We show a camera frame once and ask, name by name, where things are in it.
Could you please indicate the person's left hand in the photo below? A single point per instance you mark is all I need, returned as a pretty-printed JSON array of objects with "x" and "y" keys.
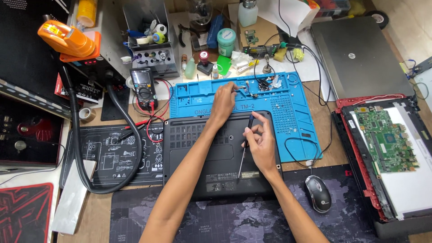
[{"x": 222, "y": 103}]

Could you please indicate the person's right hand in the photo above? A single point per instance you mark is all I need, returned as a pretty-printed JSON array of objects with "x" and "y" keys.
[{"x": 261, "y": 143}]

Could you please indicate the person's left fingers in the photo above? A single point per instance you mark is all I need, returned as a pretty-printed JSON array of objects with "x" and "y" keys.
[{"x": 233, "y": 87}]

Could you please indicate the small white dropper bottle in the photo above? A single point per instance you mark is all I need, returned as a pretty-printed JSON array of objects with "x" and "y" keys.
[{"x": 215, "y": 71}]

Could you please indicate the green plastic scraper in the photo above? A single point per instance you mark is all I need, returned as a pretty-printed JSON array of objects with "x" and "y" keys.
[{"x": 223, "y": 64}]

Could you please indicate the crumpled white tissue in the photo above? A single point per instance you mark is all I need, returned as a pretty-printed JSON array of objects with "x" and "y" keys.
[{"x": 240, "y": 60}]

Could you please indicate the red knob stamp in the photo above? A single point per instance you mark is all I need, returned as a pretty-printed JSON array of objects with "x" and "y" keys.
[{"x": 204, "y": 62}]

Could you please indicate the blue silicone repair mat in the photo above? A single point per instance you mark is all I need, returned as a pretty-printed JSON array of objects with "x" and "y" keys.
[{"x": 270, "y": 111}]

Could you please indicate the teal lidded jar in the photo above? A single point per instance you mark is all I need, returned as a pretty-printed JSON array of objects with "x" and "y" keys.
[{"x": 226, "y": 41}]

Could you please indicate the small green bottle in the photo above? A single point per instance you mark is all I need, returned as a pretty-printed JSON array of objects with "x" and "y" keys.
[{"x": 190, "y": 67}]

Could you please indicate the cardboard box with circuit board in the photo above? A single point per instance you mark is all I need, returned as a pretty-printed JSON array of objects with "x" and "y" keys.
[{"x": 258, "y": 33}]

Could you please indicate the blue tool pouch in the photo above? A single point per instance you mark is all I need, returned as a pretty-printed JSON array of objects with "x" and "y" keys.
[{"x": 215, "y": 30}]

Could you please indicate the black pliers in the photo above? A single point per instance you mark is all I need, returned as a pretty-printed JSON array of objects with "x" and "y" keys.
[{"x": 184, "y": 33}]

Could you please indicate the black laptop underside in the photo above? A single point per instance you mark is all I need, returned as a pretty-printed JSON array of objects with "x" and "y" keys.
[{"x": 216, "y": 158}]

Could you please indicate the white dispenser bottle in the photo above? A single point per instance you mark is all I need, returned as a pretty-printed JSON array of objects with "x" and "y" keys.
[{"x": 248, "y": 12}]

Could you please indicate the black digital multimeter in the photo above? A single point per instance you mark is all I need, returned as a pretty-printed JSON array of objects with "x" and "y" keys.
[{"x": 144, "y": 88}]

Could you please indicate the grey metal tool organizer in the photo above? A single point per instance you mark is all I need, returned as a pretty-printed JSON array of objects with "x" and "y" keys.
[{"x": 153, "y": 44}]

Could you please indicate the white paper sheet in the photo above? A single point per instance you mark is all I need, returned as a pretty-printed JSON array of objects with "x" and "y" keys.
[{"x": 287, "y": 13}]

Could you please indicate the closed silver laptop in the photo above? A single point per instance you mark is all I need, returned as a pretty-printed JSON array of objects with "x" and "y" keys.
[{"x": 359, "y": 57}]

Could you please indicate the world map desk mat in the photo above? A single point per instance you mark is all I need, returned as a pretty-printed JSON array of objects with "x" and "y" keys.
[{"x": 243, "y": 219}]

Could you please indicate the black computer mouse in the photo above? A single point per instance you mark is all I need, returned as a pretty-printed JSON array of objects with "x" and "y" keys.
[{"x": 318, "y": 193}]

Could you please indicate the black printed work mat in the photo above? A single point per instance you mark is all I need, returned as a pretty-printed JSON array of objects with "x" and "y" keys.
[{"x": 111, "y": 155}]

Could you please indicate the black rework station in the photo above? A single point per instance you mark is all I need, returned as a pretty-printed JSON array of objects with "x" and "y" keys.
[{"x": 91, "y": 79}]

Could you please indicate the brown tape roll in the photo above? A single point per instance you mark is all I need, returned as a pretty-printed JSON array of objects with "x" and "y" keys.
[{"x": 87, "y": 114}]

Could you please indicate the black tape roll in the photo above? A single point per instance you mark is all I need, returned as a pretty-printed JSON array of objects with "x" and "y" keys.
[{"x": 377, "y": 17}]

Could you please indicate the green motherboard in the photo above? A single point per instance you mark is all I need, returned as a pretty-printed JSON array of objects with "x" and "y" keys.
[{"x": 386, "y": 138}]

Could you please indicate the yellow tape roll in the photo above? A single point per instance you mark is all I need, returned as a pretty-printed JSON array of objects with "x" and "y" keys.
[{"x": 86, "y": 12}]

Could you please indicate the red disassembled laptop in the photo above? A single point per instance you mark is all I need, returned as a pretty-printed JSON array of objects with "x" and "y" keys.
[{"x": 384, "y": 158}]

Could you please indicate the orange lamp head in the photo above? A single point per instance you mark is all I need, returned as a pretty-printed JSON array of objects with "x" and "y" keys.
[{"x": 67, "y": 38}]

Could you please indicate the black equipment case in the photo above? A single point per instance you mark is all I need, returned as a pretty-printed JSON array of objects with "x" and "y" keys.
[{"x": 28, "y": 131}]

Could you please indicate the red black mouse pad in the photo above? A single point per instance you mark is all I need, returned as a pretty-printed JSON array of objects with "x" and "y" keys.
[{"x": 25, "y": 212}]

